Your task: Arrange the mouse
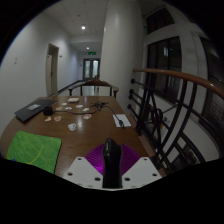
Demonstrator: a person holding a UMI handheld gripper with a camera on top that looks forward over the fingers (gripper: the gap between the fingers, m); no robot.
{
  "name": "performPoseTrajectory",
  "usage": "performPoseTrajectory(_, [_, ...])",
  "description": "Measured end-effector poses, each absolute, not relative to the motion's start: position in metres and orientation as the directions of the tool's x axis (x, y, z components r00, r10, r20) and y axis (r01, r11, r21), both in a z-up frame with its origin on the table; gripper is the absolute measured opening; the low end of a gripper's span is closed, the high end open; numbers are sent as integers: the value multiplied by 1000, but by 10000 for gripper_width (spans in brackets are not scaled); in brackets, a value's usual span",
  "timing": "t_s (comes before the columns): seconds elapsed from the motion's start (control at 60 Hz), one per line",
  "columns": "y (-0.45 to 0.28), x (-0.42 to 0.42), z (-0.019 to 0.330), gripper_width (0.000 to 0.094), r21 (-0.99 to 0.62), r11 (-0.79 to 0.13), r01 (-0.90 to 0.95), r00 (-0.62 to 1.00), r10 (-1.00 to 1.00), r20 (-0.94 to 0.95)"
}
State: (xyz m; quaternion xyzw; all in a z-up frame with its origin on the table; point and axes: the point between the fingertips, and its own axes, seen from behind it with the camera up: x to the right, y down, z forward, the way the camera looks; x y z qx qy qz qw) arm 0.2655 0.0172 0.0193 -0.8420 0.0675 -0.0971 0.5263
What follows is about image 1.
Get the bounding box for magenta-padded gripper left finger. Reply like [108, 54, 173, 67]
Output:
[62, 143, 107, 190]

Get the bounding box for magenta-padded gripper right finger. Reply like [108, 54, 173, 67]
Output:
[119, 143, 163, 190]

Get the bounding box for black computer mouse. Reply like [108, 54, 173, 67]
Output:
[101, 137, 124, 190]

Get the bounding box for green mouse pad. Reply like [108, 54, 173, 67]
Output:
[6, 130, 63, 175]

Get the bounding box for dark pen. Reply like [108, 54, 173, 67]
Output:
[116, 116, 126, 130]

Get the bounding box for white notepad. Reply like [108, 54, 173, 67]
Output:
[112, 113, 132, 129]

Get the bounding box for small black round object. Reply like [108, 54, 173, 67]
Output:
[42, 105, 54, 117]

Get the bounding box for dark closed laptop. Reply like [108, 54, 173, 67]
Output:
[13, 98, 58, 123]

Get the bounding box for wooden chair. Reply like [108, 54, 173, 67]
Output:
[68, 78, 120, 99]

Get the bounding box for glass double door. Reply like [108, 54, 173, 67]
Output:
[82, 58, 101, 81]

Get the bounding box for black railing with wooden handrail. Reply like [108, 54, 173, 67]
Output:
[126, 67, 224, 175]

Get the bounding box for dark framed window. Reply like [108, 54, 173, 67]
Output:
[146, 35, 184, 105]

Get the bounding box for white side door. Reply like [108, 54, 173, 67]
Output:
[45, 42, 60, 98]

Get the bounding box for ceiling lights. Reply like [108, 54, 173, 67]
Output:
[80, 25, 91, 51]

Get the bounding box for small upper window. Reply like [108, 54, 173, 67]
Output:
[146, 6, 176, 35]

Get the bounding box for black cable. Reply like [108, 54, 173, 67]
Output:
[52, 100, 126, 130]

